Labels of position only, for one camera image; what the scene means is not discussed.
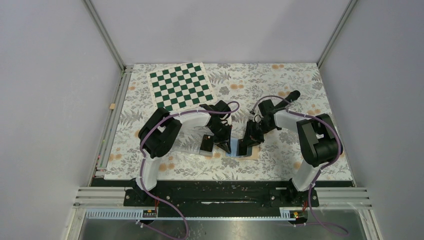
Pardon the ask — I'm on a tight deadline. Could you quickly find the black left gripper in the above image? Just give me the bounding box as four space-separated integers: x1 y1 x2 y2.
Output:
208 122 233 155

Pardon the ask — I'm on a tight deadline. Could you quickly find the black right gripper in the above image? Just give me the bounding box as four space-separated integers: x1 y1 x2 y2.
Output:
240 119 276 149

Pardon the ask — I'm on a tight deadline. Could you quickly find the beige leather card holder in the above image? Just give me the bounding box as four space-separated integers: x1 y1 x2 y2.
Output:
225 138 261 160

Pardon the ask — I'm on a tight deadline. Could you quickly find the stack of credit cards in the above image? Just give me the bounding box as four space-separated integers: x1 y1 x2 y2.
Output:
199 134 214 154

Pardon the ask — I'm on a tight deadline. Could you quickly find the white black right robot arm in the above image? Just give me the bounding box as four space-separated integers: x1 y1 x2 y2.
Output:
236 90 343 206

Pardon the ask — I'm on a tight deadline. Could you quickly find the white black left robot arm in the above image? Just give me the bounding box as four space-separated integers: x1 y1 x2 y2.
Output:
135 100 240 206

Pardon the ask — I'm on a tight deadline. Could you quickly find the clear plastic card box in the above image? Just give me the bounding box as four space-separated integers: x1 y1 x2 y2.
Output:
171 127 214 157

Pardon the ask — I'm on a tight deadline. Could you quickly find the floral patterned table mat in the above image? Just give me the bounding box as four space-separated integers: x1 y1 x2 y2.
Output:
104 63 332 181

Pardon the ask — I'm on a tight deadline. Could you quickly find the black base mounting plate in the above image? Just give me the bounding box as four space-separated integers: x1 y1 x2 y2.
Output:
123 180 320 215

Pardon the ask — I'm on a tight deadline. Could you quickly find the green white checkerboard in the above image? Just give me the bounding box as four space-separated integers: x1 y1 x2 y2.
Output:
147 62 218 112

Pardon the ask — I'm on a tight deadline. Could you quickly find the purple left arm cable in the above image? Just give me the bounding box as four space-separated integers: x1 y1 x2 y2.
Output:
137 100 240 240

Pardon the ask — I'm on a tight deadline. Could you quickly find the white slotted cable duct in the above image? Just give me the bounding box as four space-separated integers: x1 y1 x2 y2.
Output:
85 207 297 221

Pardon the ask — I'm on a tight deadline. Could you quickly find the aluminium frame rail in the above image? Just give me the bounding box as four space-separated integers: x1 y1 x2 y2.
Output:
82 0 134 190

